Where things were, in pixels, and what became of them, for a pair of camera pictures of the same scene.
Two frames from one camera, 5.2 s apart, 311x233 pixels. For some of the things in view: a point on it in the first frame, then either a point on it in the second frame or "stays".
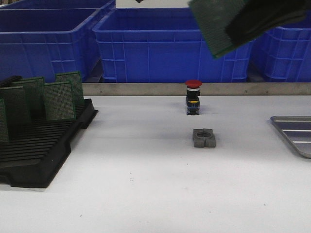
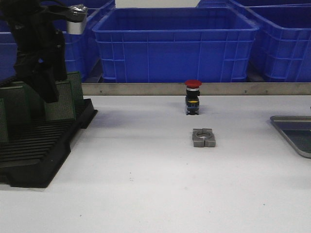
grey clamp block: [204, 138] stays
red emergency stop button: [192, 101] stays
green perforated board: [212, 16] → [302, 138]
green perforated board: [59, 101] stays
